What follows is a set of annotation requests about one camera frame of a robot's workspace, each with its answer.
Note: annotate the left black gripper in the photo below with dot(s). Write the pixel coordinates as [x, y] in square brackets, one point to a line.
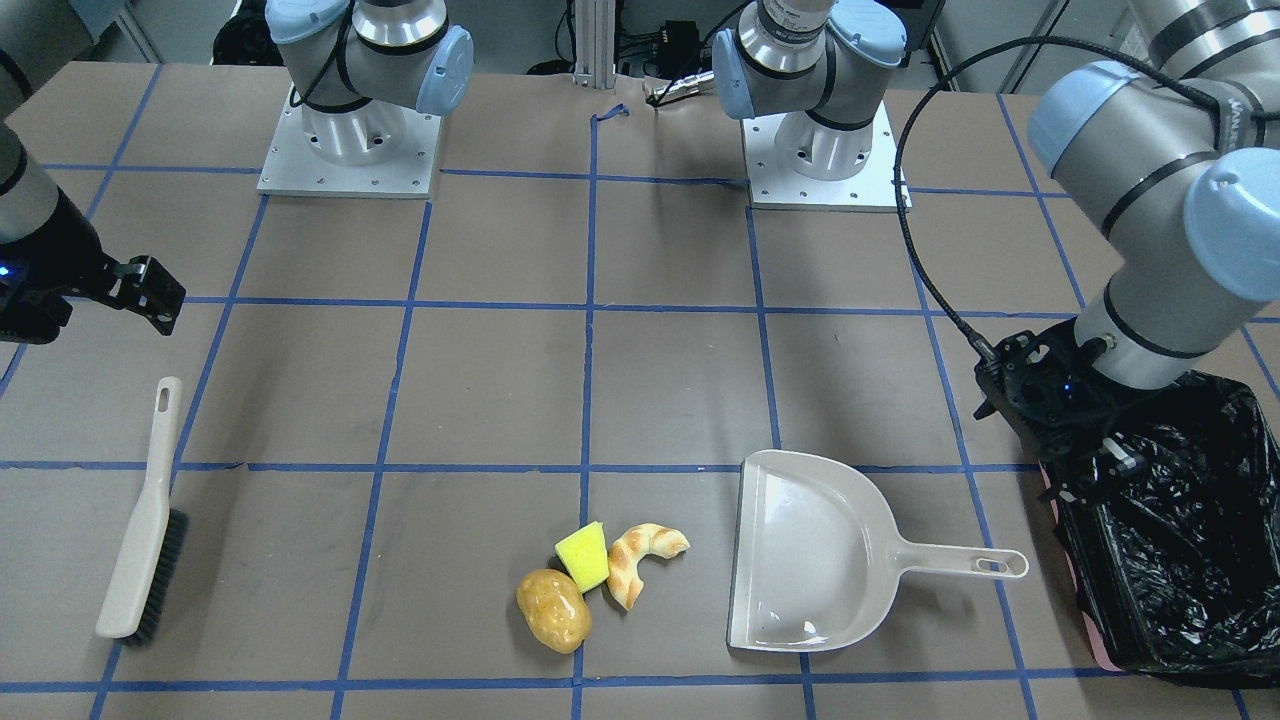
[1098, 441]

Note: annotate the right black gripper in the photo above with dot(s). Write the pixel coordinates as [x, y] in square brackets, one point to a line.
[62, 248]

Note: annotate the beige hand brush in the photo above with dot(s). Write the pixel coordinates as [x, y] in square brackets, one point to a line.
[147, 559]

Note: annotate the beige plastic dustpan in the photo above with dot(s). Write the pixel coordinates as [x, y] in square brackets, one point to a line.
[819, 556]

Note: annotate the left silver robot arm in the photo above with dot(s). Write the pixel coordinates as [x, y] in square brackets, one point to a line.
[1173, 158]

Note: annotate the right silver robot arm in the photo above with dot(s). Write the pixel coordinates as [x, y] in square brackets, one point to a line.
[343, 56]

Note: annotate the bin with black bag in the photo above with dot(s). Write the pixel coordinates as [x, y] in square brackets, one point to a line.
[1177, 570]

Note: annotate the toy croissant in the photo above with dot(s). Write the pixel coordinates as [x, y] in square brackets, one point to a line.
[624, 557]

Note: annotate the yellow sponge wedge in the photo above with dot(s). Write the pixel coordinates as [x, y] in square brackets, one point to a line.
[584, 555]

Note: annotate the yellow-brown potato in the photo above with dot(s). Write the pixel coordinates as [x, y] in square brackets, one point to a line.
[554, 609]

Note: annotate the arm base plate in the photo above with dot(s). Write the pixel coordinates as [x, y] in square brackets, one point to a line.
[379, 150]
[794, 163]

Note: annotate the aluminium frame post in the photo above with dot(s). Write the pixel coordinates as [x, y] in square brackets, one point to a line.
[595, 44]

